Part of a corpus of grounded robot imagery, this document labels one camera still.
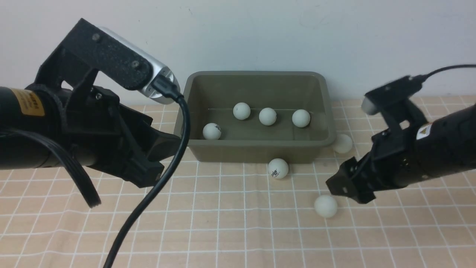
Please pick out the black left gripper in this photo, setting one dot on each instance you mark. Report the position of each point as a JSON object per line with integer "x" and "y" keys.
{"x": 109, "y": 137}

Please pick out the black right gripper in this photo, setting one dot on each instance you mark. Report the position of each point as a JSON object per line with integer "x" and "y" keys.
{"x": 391, "y": 165}

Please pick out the white ball marked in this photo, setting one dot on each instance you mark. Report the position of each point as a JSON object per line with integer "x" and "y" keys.
{"x": 301, "y": 118}

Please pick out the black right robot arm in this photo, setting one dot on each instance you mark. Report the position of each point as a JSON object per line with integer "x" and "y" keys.
{"x": 416, "y": 154}

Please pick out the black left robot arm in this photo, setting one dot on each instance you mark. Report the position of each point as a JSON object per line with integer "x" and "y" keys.
{"x": 37, "y": 131}

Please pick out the white ball with logo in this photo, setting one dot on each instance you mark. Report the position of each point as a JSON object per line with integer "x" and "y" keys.
{"x": 278, "y": 168}

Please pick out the peach checkered tablecloth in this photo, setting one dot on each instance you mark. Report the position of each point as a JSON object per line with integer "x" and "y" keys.
{"x": 234, "y": 215}

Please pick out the olive green plastic bin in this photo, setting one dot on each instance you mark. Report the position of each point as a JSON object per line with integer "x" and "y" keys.
{"x": 212, "y": 95}

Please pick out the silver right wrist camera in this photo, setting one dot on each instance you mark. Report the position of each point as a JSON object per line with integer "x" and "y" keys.
{"x": 392, "y": 101}

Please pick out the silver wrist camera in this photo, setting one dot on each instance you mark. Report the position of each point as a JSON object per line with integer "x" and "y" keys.
{"x": 392, "y": 101}
{"x": 88, "y": 50}

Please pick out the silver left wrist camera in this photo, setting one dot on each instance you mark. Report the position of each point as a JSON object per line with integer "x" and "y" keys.
{"x": 88, "y": 50}

